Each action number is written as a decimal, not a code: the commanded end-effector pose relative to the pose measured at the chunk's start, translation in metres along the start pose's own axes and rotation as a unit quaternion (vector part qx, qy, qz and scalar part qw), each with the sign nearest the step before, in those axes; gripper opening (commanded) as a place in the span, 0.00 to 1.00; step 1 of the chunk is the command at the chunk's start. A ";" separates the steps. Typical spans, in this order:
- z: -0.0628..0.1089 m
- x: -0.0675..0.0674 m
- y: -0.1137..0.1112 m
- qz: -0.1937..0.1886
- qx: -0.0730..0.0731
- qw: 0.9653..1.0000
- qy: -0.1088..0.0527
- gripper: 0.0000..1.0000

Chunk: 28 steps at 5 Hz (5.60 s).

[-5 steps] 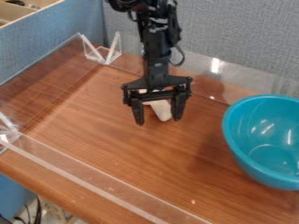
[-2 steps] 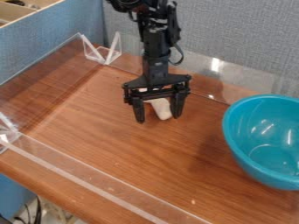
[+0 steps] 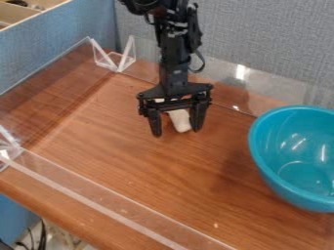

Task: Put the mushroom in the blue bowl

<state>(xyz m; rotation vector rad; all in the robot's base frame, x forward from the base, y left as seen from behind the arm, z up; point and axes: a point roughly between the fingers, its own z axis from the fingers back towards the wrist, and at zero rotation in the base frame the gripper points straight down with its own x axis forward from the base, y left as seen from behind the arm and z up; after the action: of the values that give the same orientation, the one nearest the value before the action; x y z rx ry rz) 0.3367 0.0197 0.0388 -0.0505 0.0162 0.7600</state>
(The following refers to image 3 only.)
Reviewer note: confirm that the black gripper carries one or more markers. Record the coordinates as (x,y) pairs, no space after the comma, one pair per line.
(175,93)

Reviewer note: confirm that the white plush mushroom toy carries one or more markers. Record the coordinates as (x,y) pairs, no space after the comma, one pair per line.
(181,120)

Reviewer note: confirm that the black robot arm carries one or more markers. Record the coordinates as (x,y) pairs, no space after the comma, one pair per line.
(178,38)

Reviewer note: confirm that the blue plastic bowl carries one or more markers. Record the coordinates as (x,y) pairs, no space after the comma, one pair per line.
(292,147)

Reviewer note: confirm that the clear acrylic back barrier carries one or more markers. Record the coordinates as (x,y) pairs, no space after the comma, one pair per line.
(254,91)

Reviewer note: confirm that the clear acrylic barrier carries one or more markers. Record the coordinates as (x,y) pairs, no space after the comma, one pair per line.
(153,224)
(23,62)
(254,91)

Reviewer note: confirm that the clear acrylic left barrier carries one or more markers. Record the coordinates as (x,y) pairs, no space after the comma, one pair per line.
(23,62)

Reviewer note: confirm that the clear acrylic front barrier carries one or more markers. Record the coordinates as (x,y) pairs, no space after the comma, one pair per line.
(153,224)

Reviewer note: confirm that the wooden shelf box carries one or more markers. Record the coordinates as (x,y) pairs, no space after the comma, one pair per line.
(18,11)

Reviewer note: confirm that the clear acrylic corner bracket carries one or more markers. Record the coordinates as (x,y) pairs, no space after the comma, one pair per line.
(111,60)

